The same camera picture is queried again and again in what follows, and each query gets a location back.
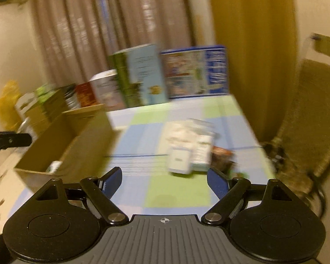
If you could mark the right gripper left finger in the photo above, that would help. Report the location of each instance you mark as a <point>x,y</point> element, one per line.
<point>99,192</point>

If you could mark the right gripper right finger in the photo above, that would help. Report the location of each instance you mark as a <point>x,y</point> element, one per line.
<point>230,192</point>

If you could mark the small white medicine box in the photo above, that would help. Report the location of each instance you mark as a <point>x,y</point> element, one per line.
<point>202,153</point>

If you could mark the white cloth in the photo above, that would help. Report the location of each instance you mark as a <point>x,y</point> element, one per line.
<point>181,134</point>

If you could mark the clear plastic case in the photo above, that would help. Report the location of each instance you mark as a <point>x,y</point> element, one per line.
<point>201,127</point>

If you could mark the white square plug adapter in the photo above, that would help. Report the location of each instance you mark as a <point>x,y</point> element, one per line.
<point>179,160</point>

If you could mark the yellow plastic bag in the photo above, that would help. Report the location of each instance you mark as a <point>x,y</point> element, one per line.
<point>9,117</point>

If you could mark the stacked cardboard boxes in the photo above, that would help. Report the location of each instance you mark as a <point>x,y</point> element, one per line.
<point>41,115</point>

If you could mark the open cardboard box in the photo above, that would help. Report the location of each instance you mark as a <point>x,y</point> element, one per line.
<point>73,147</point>

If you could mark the checked tablecloth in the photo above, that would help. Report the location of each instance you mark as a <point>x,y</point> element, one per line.
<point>141,151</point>

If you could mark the green tissue packs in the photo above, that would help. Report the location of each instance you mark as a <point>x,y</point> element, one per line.
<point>46,89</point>

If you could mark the red gift box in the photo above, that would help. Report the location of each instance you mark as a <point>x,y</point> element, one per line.
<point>85,95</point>

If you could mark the quilted brown chair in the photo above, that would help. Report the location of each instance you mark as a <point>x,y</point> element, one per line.
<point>300,152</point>

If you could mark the white appliance box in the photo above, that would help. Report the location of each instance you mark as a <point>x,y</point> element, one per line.
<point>106,90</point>

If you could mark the green blue milk carton box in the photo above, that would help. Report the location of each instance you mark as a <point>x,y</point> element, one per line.
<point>140,75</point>

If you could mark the brown curtain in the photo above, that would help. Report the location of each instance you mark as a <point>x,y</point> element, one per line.
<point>78,37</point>

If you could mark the wall socket with plug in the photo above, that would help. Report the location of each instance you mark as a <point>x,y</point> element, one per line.
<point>321,44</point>

